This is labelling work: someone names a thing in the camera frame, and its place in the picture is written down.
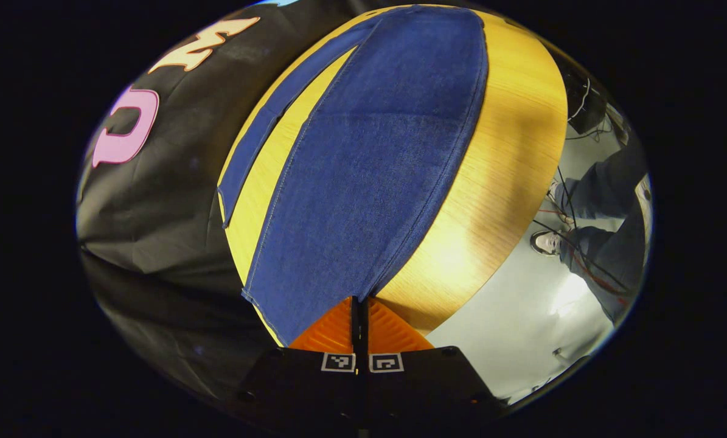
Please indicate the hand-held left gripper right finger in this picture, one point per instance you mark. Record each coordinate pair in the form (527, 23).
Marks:
(412, 383)

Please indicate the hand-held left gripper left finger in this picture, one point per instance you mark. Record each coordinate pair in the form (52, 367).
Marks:
(314, 383)

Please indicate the blue denim jeans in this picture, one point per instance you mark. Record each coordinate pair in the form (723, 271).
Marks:
(375, 170)

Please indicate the white sneaker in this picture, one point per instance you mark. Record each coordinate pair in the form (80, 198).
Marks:
(553, 191)
(544, 243)

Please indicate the black backdrop cloth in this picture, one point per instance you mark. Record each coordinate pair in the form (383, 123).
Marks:
(168, 201)

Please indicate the person's leg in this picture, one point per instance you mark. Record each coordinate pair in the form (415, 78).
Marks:
(606, 182)
(612, 255)

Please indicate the black equipment box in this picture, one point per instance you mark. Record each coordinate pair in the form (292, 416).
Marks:
(585, 103)

